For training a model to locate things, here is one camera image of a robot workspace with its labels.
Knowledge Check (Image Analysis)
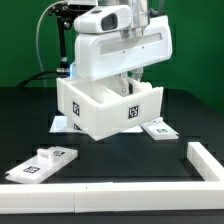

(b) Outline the grey cable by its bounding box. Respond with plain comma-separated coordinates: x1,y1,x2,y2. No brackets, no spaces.
35,0,69,88

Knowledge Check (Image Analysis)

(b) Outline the small white block part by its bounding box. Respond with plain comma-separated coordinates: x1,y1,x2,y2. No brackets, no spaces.
73,123,83,131

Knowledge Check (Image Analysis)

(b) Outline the black camera stand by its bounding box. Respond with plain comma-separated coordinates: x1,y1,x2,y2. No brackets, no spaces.
48,2,76,76

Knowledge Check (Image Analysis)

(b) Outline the white front fence rail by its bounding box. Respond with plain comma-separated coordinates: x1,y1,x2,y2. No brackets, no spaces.
0,182,224,214

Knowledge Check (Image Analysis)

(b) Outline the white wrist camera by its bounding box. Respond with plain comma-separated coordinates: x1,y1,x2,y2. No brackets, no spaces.
74,5,131,34

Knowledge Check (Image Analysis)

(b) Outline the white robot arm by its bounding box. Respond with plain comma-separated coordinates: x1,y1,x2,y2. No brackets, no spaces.
74,0,172,96

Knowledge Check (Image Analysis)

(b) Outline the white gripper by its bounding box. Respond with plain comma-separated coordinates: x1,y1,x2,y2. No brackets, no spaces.
75,15,172,97

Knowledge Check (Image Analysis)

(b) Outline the black cable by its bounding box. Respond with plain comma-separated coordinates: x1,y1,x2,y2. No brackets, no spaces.
15,69,68,89

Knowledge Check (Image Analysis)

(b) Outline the white flat top panel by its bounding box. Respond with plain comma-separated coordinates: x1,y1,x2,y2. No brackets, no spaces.
49,115,143,134

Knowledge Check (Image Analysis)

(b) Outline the white door panel with knob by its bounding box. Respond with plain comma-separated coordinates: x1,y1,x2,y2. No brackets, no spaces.
6,146,78,184

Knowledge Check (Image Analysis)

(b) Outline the white cabinet box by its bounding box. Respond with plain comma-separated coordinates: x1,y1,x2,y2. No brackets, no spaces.
57,78,163,140

